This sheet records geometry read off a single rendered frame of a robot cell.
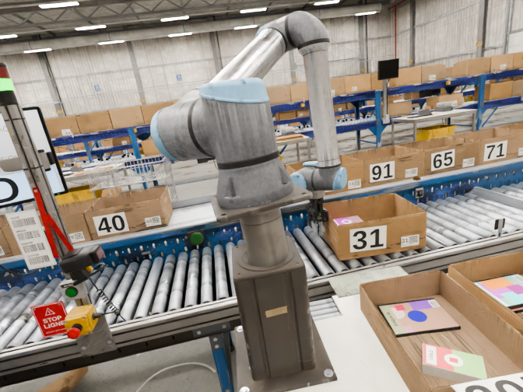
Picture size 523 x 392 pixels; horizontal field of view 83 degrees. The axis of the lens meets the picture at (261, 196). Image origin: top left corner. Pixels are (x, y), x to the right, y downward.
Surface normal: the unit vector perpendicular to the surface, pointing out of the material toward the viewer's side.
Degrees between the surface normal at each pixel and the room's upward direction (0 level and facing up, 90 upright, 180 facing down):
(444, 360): 0
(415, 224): 90
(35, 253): 90
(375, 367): 0
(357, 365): 0
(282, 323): 90
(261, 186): 68
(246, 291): 90
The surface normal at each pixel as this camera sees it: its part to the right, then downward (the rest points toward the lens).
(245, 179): -0.19, -0.05
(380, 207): 0.04, 0.29
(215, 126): -0.57, 0.33
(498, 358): -0.14, -0.94
